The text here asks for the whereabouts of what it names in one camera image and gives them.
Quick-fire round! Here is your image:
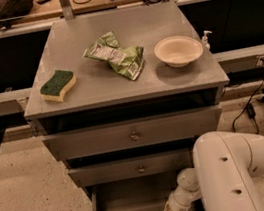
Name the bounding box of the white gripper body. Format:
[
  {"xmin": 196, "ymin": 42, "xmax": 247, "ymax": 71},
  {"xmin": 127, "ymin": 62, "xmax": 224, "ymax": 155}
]
[{"xmin": 168, "ymin": 188, "xmax": 201, "ymax": 211}]

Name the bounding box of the grey bottom drawer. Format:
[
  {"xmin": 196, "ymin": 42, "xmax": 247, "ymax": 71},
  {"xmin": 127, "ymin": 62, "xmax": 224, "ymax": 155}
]
[{"xmin": 74, "ymin": 166, "xmax": 209, "ymax": 211}]

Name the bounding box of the grey drawer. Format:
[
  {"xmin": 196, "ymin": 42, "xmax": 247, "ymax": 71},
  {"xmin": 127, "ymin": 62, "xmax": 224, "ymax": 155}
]
[
  {"xmin": 43, "ymin": 104, "xmax": 222, "ymax": 161},
  {"xmin": 68, "ymin": 148, "xmax": 192, "ymax": 188},
  {"xmin": 74, "ymin": 166, "xmax": 209, "ymax": 211}
]

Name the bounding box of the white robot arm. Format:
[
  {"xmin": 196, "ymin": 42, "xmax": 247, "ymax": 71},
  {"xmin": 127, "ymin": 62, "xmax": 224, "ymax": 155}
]
[{"xmin": 164, "ymin": 131, "xmax": 264, "ymax": 211}]

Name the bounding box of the grey middle drawer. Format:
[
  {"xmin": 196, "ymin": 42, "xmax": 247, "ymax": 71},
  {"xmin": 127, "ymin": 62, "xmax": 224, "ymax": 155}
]
[{"xmin": 68, "ymin": 148, "xmax": 192, "ymax": 188}]

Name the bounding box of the grey drawer cabinet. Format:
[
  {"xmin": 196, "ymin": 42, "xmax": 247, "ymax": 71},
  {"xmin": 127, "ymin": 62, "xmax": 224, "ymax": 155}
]
[{"xmin": 8, "ymin": 0, "xmax": 246, "ymax": 209}]

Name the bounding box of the grey top drawer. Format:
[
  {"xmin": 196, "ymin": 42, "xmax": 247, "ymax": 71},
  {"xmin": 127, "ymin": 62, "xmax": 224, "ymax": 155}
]
[{"xmin": 43, "ymin": 104, "xmax": 222, "ymax": 161}]

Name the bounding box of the green crumpled chip bag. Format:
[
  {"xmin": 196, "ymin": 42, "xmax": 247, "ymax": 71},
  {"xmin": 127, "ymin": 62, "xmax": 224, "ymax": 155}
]
[{"xmin": 83, "ymin": 31, "xmax": 144, "ymax": 81}]

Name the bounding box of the white bowl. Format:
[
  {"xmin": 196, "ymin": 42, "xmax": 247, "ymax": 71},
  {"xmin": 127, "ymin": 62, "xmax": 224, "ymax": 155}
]
[{"xmin": 154, "ymin": 36, "xmax": 204, "ymax": 68}]

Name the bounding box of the white pump bottle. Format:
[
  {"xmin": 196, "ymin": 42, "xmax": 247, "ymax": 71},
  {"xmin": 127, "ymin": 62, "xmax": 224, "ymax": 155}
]
[{"xmin": 201, "ymin": 30, "xmax": 213, "ymax": 50}]

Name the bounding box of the green yellow sponge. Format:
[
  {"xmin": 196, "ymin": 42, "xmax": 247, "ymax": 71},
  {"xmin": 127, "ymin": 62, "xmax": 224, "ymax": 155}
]
[{"xmin": 40, "ymin": 70, "xmax": 76, "ymax": 102}]

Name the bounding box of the black power cable with adapter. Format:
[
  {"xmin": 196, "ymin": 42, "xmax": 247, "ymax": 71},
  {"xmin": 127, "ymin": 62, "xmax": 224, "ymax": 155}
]
[{"xmin": 220, "ymin": 57, "xmax": 264, "ymax": 139}]

